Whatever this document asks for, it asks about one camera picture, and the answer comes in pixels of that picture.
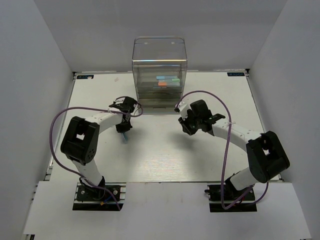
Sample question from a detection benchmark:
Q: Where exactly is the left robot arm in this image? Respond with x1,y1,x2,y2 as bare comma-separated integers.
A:
60,96,142,200

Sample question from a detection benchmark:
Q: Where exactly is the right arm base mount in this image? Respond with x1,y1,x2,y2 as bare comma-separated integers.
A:
204,184,257,213

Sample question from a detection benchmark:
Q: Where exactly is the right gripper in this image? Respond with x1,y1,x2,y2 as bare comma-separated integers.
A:
179,111,202,136

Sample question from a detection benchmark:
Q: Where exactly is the blue cap highlighter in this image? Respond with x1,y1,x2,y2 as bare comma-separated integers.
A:
156,75,176,81

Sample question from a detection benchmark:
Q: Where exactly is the orange cap highlighter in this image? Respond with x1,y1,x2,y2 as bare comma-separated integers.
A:
158,81,181,87

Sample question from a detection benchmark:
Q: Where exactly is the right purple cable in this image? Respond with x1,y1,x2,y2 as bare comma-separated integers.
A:
174,90,270,210

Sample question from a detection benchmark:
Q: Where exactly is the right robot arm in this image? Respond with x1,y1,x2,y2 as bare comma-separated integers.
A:
175,100,290,200

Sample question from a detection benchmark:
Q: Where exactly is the blue pen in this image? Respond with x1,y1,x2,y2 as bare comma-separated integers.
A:
122,132,128,143

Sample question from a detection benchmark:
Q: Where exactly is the right table label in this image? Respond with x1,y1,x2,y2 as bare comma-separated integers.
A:
227,72,245,77

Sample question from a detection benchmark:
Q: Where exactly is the green cap highlighter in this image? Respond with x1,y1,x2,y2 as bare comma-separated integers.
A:
171,78,180,83

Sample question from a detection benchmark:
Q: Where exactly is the purple cable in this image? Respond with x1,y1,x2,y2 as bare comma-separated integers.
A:
174,90,270,210
50,96,144,210

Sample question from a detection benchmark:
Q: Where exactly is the left table label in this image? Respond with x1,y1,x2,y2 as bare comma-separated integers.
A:
76,74,94,80

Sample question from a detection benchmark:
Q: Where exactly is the table label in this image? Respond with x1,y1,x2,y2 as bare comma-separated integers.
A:
76,74,94,80
227,72,245,77

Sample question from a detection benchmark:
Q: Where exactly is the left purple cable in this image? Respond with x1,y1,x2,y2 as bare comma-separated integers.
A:
50,96,144,210

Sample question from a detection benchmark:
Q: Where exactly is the clear plastic drawer organizer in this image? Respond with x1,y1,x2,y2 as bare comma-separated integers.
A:
131,36,188,114

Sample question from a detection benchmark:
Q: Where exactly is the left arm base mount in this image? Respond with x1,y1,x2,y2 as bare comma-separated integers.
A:
72,182,127,212

